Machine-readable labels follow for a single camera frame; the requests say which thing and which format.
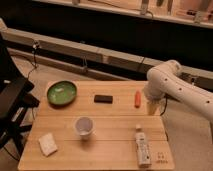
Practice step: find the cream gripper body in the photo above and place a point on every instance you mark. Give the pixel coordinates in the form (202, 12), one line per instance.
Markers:
(152, 107)

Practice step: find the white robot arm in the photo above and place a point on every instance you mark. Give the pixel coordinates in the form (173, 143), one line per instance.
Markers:
(164, 79)

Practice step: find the green ceramic bowl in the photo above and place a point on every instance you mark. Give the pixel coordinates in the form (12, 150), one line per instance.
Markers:
(62, 93)

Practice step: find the black rectangular block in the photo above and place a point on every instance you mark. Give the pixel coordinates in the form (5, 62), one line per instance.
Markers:
(103, 99)

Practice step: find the white plastic bottle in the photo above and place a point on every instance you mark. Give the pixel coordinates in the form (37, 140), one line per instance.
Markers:
(142, 148)

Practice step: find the clear plastic cup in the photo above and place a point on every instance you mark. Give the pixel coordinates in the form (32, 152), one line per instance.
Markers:
(83, 127)

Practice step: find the white folded cloth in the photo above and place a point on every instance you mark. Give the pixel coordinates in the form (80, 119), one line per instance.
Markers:
(47, 144)

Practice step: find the black chair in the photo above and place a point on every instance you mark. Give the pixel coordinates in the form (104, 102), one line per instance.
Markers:
(15, 100)

